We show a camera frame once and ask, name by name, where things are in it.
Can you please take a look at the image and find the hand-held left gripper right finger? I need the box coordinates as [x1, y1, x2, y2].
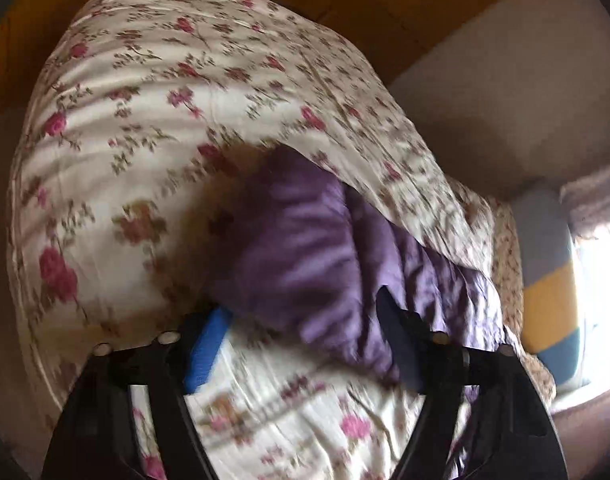
[375, 287, 570, 480]

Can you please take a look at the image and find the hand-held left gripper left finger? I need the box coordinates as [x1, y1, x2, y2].
[41, 307, 236, 480]

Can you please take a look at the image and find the purple down jacket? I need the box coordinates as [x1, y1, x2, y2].
[207, 147, 506, 480]

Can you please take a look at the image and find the small floral print pillow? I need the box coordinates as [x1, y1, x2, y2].
[485, 195, 558, 413]

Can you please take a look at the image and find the grey yellow blue headboard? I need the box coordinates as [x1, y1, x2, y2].
[510, 182, 593, 387]

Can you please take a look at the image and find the cream rose print quilt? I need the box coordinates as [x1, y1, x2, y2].
[8, 0, 498, 480]

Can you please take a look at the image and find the pink lace curtain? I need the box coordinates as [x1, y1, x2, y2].
[560, 160, 610, 242]

